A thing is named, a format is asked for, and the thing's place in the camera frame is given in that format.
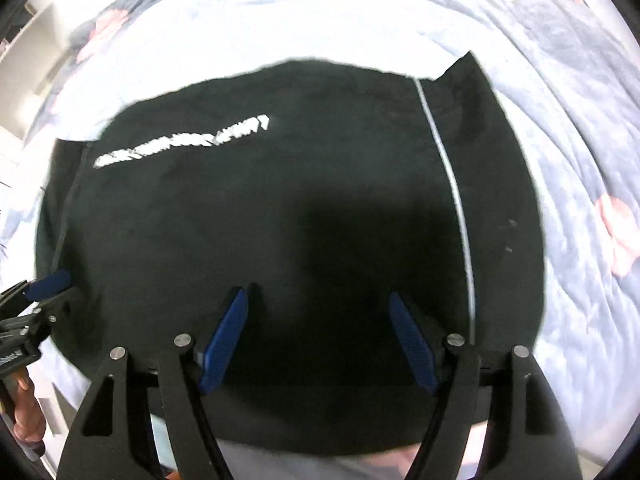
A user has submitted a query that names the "white shelf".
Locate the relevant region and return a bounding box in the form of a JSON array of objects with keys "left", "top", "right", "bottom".
[{"left": 0, "top": 0, "right": 68, "bottom": 161}]

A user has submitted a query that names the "black jacket with grey stripe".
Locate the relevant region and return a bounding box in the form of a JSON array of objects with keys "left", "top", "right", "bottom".
[{"left": 35, "top": 50, "right": 548, "bottom": 461}]

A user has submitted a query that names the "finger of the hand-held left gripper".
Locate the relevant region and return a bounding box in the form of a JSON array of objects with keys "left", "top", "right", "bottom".
[
  {"left": 34, "top": 286, "right": 87, "bottom": 327},
  {"left": 26, "top": 268, "right": 74, "bottom": 303}
]

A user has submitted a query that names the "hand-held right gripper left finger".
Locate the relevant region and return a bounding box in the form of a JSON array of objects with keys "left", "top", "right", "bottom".
[{"left": 57, "top": 286, "right": 250, "bottom": 480}]

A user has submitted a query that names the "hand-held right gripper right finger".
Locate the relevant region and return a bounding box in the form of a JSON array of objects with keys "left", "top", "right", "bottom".
[{"left": 389, "top": 290, "right": 583, "bottom": 480}]

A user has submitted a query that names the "grey blanket with pink print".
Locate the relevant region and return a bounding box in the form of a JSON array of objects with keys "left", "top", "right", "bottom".
[{"left": 0, "top": 0, "right": 640, "bottom": 480}]

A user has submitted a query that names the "person's left hand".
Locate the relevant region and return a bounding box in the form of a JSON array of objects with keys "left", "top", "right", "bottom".
[{"left": 11, "top": 374, "right": 49, "bottom": 445}]

